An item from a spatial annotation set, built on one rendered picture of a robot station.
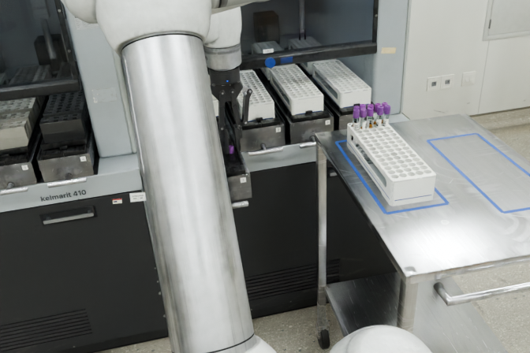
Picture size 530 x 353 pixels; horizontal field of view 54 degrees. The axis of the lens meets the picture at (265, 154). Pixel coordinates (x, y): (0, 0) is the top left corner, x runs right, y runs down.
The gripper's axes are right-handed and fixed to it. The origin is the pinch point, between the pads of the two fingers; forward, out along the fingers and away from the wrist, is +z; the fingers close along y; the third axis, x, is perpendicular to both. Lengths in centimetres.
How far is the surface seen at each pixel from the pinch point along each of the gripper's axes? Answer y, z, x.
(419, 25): -124, 16, -131
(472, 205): -44, 3, 43
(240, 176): 0.2, 3.8, 13.3
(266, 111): -13.2, 0.4, -15.0
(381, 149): -32.2, -3.0, 23.1
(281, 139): -16.3, 8.5, -11.4
